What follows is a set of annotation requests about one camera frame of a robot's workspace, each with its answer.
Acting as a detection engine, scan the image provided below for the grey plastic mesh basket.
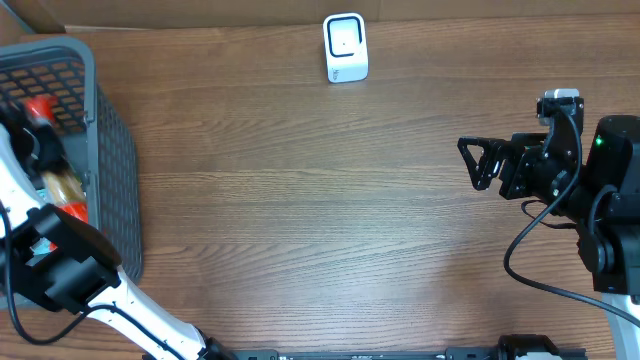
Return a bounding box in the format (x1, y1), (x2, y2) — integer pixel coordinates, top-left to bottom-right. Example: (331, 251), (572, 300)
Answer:
(1, 37), (143, 280)

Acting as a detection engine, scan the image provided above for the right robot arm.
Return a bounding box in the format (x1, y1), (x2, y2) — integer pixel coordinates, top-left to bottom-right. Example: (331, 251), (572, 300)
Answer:
(457, 89), (639, 359)

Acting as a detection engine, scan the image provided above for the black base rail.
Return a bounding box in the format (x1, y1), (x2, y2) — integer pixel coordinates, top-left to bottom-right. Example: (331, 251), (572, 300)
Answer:
(229, 333), (589, 360)

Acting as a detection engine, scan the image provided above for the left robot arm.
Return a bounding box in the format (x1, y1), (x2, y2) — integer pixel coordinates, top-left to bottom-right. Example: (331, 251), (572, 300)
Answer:
(1, 97), (234, 359)

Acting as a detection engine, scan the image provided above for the white barcode scanner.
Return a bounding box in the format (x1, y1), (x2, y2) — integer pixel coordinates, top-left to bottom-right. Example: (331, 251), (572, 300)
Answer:
(323, 12), (369, 84)

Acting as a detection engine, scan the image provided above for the orange spaghetti packet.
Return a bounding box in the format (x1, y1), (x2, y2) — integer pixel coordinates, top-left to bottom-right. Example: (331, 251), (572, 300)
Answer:
(25, 95), (89, 223)

